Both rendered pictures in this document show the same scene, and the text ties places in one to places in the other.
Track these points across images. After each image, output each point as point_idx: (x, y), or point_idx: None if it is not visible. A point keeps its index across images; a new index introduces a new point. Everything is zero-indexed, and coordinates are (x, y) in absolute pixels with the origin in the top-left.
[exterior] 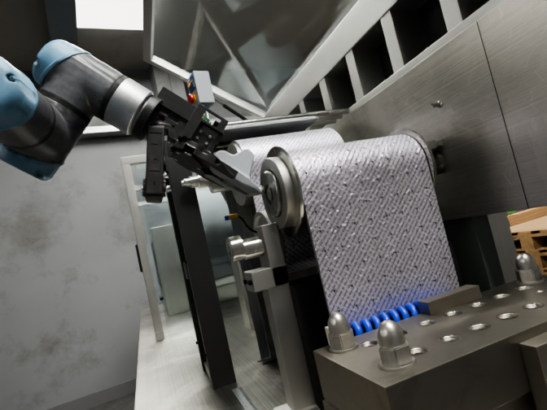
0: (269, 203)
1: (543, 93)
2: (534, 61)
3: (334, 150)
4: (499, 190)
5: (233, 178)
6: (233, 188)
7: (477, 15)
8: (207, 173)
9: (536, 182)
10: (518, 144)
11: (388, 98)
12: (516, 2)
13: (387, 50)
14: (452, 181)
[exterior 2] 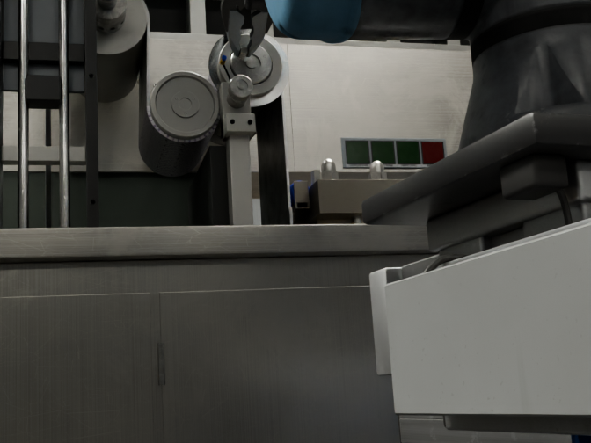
0: (245, 69)
1: (319, 105)
2: (317, 86)
3: None
4: None
5: (266, 32)
6: (240, 38)
7: (286, 40)
8: (239, 12)
9: (303, 156)
10: (297, 130)
11: (179, 50)
12: (315, 50)
13: (149, 7)
14: None
